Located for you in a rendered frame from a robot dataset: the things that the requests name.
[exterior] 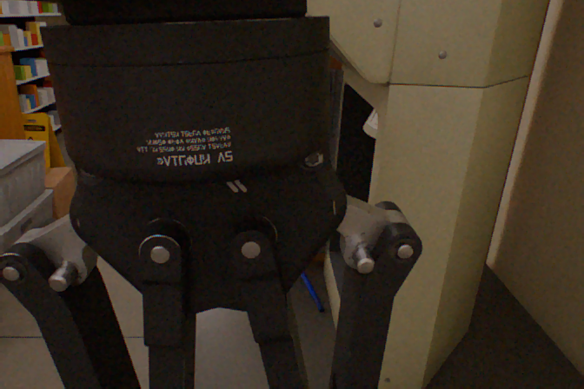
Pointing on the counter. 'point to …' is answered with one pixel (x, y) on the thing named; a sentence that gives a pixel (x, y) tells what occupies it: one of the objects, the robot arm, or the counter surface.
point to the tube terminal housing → (447, 130)
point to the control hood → (361, 28)
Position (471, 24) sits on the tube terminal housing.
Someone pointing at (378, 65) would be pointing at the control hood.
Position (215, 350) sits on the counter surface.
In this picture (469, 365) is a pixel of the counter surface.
